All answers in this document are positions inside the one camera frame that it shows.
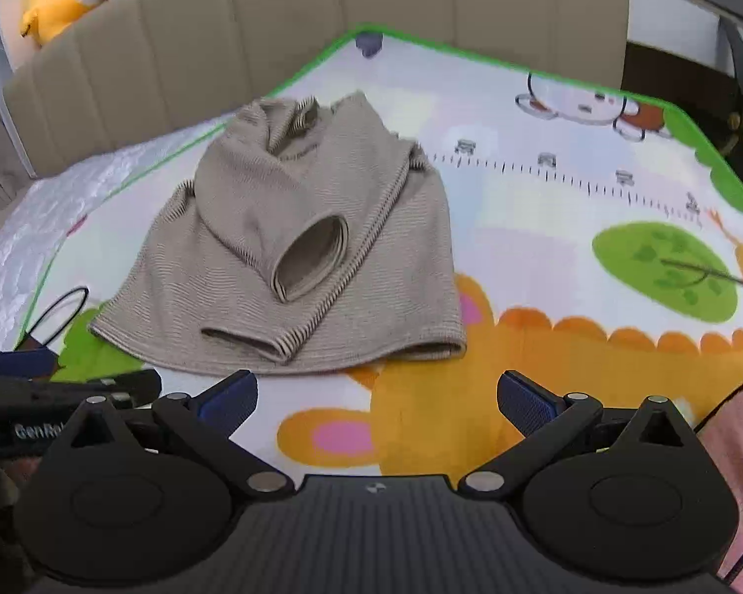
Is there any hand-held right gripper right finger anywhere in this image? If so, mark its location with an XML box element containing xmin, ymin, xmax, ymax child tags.
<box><xmin>459</xmin><ymin>369</ymin><xmax>700</xmax><ymax>496</ymax></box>

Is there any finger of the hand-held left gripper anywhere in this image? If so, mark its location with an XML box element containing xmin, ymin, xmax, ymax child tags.
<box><xmin>0</xmin><ymin>349</ymin><xmax>59</xmax><ymax>378</ymax></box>
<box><xmin>31</xmin><ymin>370</ymin><xmax>163</xmax><ymax>410</ymax></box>

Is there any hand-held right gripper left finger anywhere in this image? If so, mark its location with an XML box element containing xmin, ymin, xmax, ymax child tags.
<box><xmin>40</xmin><ymin>369</ymin><xmax>289</xmax><ymax>494</ymax></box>

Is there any beige striped sweater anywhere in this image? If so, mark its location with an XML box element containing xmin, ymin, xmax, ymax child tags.
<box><xmin>88</xmin><ymin>92</ymin><xmax>468</xmax><ymax>377</ymax></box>

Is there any white quilted mattress cover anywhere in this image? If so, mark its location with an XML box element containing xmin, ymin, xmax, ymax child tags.
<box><xmin>0</xmin><ymin>117</ymin><xmax>242</xmax><ymax>353</ymax></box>

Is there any printed play mat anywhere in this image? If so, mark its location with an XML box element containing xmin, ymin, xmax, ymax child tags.
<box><xmin>12</xmin><ymin>23</ymin><xmax>743</xmax><ymax>496</ymax></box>

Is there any beige padded headboard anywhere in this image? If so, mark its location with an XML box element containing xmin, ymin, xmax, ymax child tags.
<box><xmin>3</xmin><ymin>0</ymin><xmax>631</xmax><ymax>177</ymax></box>

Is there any white table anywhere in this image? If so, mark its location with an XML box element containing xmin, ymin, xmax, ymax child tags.
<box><xmin>625</xmin><ymin>0</ymin><xmax>743</xmax><ymax>94</ymax></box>

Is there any black cable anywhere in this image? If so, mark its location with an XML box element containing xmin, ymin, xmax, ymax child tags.
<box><xmin>693</xmin><ymin>370</ymin><xmax>743</xmax><ymax>578</ymax></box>
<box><xmin>13</xmin><ymin>286</ymin><xmax>89</xmax><ymax>353</ymax></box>

